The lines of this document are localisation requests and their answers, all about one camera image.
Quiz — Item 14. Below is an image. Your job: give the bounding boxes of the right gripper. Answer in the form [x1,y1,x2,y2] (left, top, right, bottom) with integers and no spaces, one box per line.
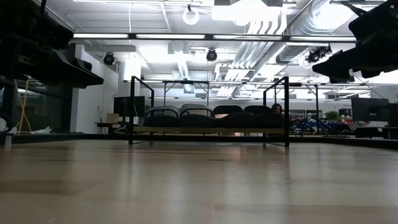
[312,0,398,84]

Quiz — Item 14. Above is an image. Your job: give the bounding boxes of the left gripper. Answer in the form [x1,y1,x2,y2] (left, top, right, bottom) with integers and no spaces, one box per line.
[0,0,105,90]

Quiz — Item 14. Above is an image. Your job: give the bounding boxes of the black rubber slide sandal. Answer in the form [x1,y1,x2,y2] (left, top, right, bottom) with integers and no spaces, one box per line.
[243,105,285,129]
[213,105,256,129]
[178,103,219,128]
[142,105,181,128]

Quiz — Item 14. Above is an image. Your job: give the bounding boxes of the round black ceiling fixture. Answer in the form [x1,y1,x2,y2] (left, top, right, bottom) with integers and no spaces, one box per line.
[205,48,218,62]
[103,51,116,67]

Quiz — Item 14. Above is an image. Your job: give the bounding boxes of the brown cardboard box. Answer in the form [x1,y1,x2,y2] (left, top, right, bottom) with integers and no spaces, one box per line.
[106,112,121,124]

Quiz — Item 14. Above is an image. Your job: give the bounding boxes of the green potted plant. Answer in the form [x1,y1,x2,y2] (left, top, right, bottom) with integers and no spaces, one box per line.
[324,110,340,123]

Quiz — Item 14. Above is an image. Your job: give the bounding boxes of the white crumpled cloth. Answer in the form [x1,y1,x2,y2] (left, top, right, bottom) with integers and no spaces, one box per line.
[29,125,52,136]

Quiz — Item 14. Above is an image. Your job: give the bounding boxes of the person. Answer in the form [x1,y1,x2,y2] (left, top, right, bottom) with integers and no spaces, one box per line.
[271,103,285,116]

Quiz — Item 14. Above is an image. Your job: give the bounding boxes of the black overhead camera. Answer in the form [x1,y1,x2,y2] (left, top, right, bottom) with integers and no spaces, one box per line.
[305,45,333,64]

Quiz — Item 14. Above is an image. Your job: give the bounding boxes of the black metal rig frame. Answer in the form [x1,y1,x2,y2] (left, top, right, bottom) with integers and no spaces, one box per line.
[289,82,322,126]
[161,80,211,107]

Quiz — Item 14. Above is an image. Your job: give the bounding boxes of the yellow cable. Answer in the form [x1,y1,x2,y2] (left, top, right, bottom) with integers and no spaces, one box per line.
[13,78,32,133]

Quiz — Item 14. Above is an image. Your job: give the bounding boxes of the black table edge rail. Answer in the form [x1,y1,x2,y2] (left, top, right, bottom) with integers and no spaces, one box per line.
[11,133,398,151]

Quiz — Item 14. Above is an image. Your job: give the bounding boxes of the white hanging ring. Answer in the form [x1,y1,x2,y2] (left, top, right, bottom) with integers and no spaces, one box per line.
[182,5,201,26]

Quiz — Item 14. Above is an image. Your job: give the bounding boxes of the overhead light bar frame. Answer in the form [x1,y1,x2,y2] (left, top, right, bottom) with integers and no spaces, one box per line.
[72,32,358,43]

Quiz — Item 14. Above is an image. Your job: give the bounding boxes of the wooden shelf black metal frame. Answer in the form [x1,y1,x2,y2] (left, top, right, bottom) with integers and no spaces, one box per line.
[128,75,290,148]

